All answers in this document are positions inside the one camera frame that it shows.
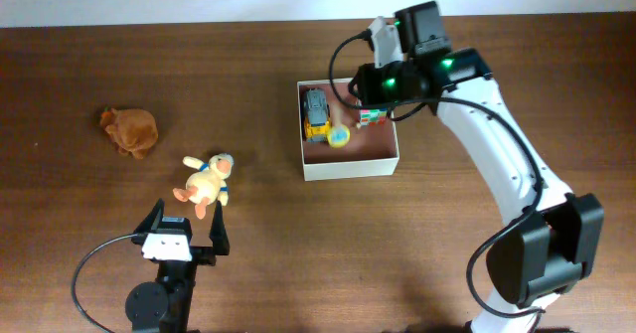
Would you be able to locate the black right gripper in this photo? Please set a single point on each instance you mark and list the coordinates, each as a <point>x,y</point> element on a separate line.
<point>364,81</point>

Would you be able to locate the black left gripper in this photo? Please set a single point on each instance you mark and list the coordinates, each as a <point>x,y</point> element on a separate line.
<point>221,243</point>

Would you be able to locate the multicoloured puzzle cube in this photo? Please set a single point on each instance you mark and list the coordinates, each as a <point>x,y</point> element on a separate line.
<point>369,117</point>

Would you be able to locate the yellow wooden rattle drum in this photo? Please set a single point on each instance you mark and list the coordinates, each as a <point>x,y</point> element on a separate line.
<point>344,133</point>

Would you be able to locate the yellow grey toy truck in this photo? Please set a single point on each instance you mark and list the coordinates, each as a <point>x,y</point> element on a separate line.
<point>316,115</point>

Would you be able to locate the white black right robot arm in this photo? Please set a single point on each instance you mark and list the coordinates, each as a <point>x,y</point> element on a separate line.
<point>550,235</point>

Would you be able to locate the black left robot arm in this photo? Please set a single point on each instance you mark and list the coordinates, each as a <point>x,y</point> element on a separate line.
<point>163,304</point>

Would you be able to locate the yellow plush duck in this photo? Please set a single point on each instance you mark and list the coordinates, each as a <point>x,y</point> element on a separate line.
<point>208,183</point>

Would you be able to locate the white cardboard box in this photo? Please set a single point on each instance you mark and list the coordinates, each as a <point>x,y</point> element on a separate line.
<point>372,150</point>

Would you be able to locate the brown plush toy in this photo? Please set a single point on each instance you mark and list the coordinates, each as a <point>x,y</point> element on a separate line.
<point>133,131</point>

